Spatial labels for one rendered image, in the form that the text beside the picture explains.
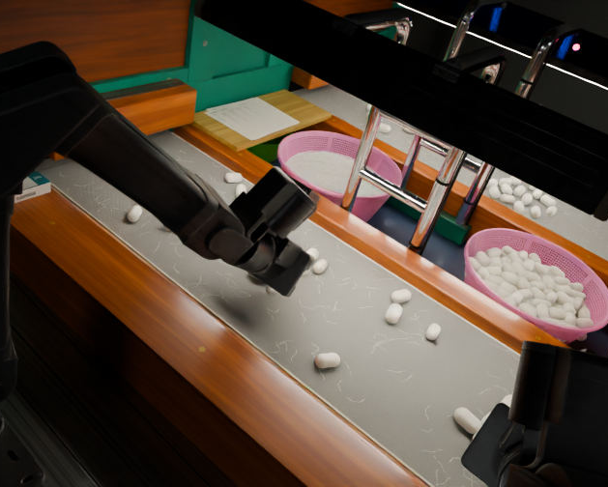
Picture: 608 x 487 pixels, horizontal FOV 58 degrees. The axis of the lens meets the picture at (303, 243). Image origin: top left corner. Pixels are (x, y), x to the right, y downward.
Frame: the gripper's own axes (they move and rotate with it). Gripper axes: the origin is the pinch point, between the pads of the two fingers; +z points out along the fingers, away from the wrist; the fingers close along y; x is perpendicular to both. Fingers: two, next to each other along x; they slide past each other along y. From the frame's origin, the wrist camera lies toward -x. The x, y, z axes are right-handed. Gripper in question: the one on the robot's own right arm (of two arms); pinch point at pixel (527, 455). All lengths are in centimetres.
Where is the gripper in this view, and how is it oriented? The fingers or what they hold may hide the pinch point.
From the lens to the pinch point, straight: 62.4
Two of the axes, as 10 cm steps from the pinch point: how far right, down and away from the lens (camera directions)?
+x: -5.5, 8.3, 0.0
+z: 3.2, 2.2, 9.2
